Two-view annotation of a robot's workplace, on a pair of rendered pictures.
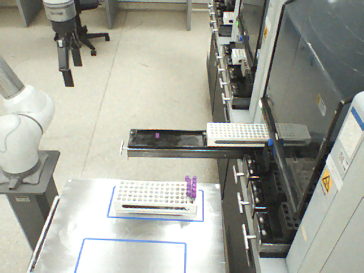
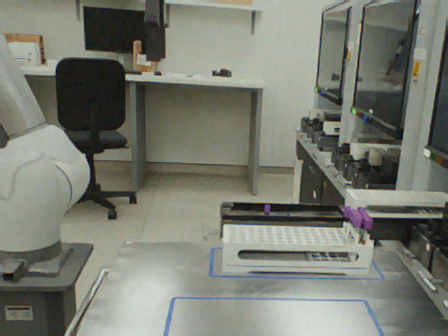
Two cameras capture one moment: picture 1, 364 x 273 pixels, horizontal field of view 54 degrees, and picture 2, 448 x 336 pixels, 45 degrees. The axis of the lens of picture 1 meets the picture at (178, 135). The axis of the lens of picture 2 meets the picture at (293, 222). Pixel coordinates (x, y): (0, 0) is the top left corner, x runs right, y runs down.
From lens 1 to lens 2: 0.68 m
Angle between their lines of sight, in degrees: 23
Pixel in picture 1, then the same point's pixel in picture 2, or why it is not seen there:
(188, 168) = not seen: outside the picture
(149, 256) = (306, 314)
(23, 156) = (40, 216)
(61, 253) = (131, 313)
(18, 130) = (40, 164)
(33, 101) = (61, 145)
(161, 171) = not seen: outside the picture
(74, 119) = (82, 291)
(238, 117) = not seen: hidden behind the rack
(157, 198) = (301, 240)
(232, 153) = (393, 228)
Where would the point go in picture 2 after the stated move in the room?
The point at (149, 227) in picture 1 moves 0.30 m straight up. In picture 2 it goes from (293, 286) to (305, 126)
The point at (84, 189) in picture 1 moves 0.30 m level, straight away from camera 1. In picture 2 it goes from (159, 250) to (125, 207)
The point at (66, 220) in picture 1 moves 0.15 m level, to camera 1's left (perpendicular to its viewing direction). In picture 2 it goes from (133, 280) to (47, 279)
